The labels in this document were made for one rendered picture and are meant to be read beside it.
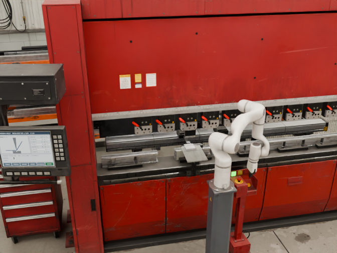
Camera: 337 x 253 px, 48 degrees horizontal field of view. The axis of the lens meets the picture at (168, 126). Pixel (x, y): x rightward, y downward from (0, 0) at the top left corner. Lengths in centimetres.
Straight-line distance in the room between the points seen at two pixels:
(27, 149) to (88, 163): 66
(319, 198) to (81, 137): 248
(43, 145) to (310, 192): 266
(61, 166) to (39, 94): 51
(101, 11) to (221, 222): 183
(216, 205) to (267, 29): 147
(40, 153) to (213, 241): 151
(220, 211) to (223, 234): 24
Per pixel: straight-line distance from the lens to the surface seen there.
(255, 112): 290
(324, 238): 428
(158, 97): 319
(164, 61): 311
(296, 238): 419
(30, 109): 511
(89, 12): 295
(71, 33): 279
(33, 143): 263
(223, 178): 287
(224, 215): 305
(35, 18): 733
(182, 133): 364
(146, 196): 352
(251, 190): 349
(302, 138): 389
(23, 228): 402
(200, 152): 339
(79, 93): 291
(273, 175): 380
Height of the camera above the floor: 266
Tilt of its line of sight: 26 degrees down
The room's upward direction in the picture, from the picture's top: straight up
